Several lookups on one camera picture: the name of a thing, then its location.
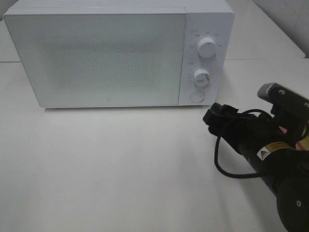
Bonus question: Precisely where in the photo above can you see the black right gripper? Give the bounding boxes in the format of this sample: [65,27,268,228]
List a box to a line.
[203,103,256,154]

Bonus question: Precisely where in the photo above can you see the round white door button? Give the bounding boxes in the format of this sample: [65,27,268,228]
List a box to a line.
[190,91,205,103]

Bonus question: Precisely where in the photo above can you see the white microwave door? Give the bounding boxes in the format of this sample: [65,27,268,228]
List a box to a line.
[4,7,186,108]

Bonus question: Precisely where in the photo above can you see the pink round plate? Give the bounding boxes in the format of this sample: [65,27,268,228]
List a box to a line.
[280,121,309,151]

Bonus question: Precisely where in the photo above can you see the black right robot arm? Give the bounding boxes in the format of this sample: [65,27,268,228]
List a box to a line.
[203,103,309,232]

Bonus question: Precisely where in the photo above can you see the lower white timer knob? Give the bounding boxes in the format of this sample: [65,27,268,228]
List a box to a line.
[193,69,211,87]

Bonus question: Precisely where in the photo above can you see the upper white power knob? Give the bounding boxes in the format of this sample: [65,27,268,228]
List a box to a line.
[197,35,217,58]

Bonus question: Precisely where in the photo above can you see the white microwave oven body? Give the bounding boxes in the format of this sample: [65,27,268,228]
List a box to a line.
[3,0,235,106]

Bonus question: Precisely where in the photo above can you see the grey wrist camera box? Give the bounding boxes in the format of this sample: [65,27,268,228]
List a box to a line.
[257,82,309,126]

